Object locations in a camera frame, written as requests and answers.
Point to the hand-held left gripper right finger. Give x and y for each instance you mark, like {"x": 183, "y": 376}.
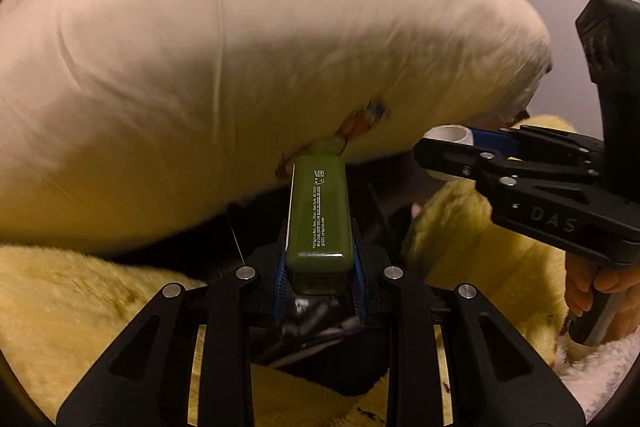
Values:
{"x": 359, "y": 292}

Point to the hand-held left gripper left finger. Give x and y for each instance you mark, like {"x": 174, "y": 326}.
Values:
{"x": 282, "y": 287}

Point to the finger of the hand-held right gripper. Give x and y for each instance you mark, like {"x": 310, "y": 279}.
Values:
{"x": 492, "y": 141}
{"x": 465, "y": 164}

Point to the white roll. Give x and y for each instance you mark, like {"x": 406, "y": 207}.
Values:
{"x": 450, "y": 134}

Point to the green rectangular bottle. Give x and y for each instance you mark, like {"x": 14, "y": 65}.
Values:
{"x": 319, "y": 217}

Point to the person's right hand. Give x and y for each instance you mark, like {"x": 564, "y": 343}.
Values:
{"x": 580, "y": 279}

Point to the yellow fluffy blanket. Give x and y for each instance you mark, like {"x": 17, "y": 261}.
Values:
{"x": 60, "y": 307}

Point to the large white pillow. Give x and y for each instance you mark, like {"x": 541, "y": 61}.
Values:
{"x": 225, "y": 57}

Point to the white fluffy blanket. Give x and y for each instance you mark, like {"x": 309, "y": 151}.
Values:
{"x": 595, "y": 377}

